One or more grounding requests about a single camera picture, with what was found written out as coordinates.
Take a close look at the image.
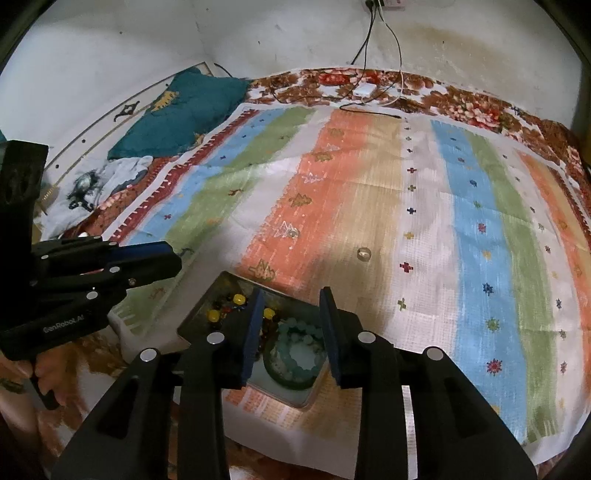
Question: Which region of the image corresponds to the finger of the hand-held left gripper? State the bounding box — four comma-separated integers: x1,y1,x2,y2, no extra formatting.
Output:
31,235,175,278
34,253,183,310

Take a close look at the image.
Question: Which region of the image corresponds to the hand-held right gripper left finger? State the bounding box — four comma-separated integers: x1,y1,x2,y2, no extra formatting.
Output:
51,288,266,480

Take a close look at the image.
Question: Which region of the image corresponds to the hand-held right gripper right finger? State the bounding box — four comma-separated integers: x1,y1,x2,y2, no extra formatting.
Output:
320,287,539,480

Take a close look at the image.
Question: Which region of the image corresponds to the pale bead bracelet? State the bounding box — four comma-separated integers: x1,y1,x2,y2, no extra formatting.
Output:
276,318,326,374

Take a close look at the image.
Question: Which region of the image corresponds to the red amber bead bracelet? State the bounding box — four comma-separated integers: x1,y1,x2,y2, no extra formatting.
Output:
203,291,280,352

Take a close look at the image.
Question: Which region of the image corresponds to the green jade bangle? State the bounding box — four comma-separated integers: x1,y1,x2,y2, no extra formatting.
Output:
263,318,331,385

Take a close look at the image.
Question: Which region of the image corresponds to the silver metal tin box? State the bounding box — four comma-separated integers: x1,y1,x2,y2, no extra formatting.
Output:
177,271,334,409

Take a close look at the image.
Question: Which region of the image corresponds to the person's left hand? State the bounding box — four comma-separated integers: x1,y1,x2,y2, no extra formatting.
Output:
0,353,60,398

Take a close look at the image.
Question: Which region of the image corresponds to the white printed garment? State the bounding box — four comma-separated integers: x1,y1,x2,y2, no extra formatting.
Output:
41,156,154,237

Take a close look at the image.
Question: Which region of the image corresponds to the teal pillow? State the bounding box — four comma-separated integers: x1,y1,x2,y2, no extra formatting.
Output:
108,67,252,160

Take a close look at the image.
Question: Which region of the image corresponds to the striped colourful cloth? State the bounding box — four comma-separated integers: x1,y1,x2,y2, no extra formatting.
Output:
111,104,591,478

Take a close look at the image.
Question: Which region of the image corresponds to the beige printed wall mat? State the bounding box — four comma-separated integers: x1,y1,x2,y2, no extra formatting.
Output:
44,62,215,190

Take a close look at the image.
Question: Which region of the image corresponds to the black cable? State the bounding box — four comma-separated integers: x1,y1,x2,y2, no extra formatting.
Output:
350,7,376,66
339,102,403,120
378,8,403,75

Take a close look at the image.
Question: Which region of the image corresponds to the white cable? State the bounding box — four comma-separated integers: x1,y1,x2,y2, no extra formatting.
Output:
376,69,409,107

